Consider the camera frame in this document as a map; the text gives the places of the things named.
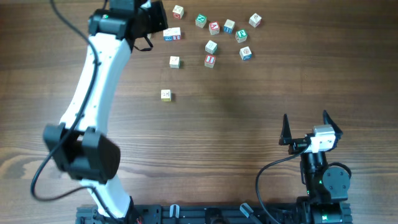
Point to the blue side wooden block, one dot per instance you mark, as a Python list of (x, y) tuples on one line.
[(228, 26)]

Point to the red trimmed far block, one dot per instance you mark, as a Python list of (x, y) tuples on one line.
[(178, 12)]

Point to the red side paired block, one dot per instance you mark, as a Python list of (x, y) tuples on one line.
[(176, 33)]

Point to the yellow letter wooden block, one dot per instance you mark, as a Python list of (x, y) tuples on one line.
[(166, 95)]

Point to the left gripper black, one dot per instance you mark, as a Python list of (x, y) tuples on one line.
[(160, 23)]

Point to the green side plain block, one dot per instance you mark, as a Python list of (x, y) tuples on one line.
[(211, 47)]

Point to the red picture wooden block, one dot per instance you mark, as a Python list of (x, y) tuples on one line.
[(255, 20)]

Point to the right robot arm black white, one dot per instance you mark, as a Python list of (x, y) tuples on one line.
[(327, 183)]

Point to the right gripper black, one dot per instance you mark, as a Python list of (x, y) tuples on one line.
[(297, 145)]

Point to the green letter J block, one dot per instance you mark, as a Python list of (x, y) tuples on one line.
[(241, 36)]

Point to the plain cream wooden block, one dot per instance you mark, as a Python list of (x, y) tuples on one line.
[(174, 62)]

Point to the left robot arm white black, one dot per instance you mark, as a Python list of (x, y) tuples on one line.
[(79, 144)]

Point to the green letter Z block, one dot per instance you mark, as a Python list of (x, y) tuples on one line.
[(200, 20)]

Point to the blue picture wooden block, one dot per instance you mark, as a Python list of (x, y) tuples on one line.
[(245, 53)]

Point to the blue side paired block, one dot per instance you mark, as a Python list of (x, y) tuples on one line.
[(167, 34)]

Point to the red letter I block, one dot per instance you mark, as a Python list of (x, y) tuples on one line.
[(210, 61)]

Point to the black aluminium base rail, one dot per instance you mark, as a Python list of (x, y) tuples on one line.
[(214, 214)]

